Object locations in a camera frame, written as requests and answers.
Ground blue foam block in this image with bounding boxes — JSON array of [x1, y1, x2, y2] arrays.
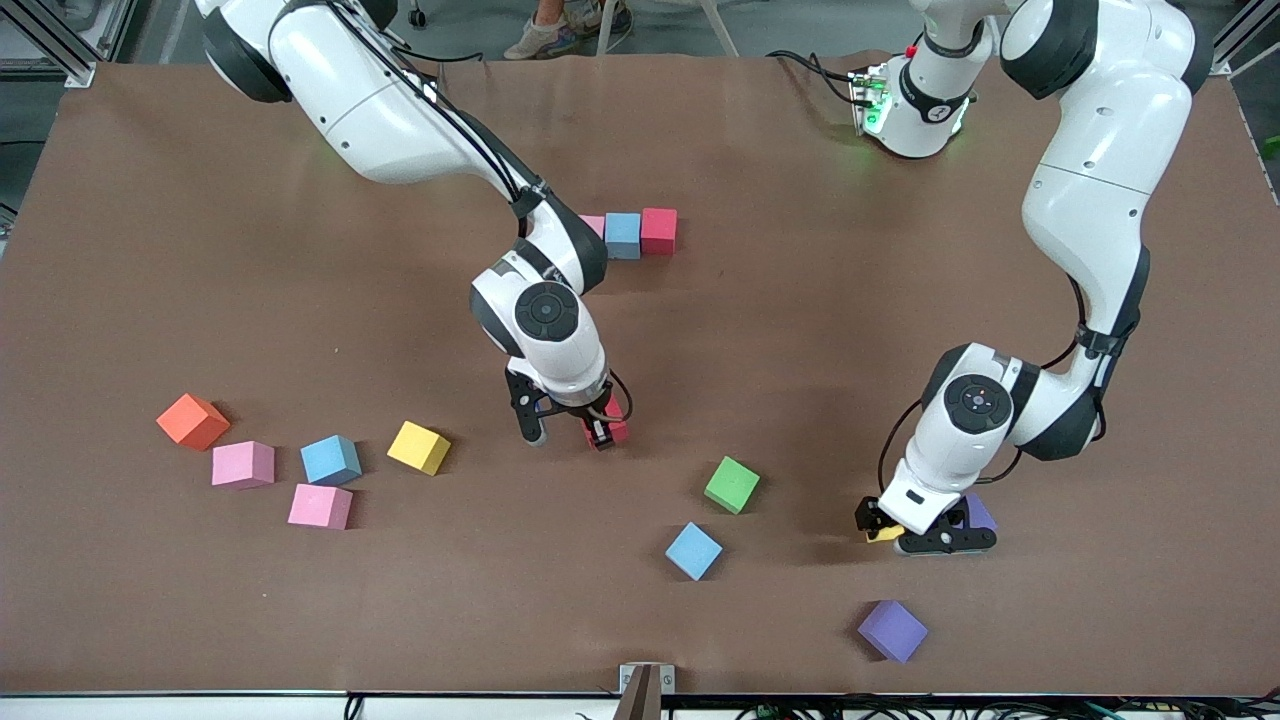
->
[[604, 212, 643, 262], [300, 434, 363, 487], [665, 521, 724, 582]]

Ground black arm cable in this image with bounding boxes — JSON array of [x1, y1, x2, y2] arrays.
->
[[878, 270, 1111, 501], [320, 0, 633, 426]]

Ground brown paper table cover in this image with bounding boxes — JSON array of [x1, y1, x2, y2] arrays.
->
[[0, 52, 1280, 698]]

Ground green foam block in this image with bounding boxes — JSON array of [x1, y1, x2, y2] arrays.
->
[[703, 456, 761, 516]]

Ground orange foam block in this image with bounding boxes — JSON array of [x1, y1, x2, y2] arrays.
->
[[156, 393, 231, 452]]

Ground beige sneaker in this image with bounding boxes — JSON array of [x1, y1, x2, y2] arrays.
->
[[503, 14, 579, 61]]

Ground white stool legs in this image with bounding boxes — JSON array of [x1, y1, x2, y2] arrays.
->
[[596, 0, 743, 58]]

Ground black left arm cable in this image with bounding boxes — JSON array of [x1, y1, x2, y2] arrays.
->
[[878, 270, 1111, 501]]

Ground aluminium frame profile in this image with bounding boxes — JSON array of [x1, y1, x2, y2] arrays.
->
[[1205, 0, 1280, 79], [0, 0, 126, 89]]

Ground red foam block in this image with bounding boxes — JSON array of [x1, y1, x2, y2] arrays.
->
[[592, 396, 631, 448], [640, 207, 679, 257]]

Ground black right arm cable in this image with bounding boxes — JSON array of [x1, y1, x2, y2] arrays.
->
[[320, 0, 633, 426]]

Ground black base cable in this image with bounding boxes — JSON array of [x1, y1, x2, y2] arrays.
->
[[765, 48, 863, 106]]

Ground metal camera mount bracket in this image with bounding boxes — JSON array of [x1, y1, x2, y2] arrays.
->
[[618, 663, 676, 720]]

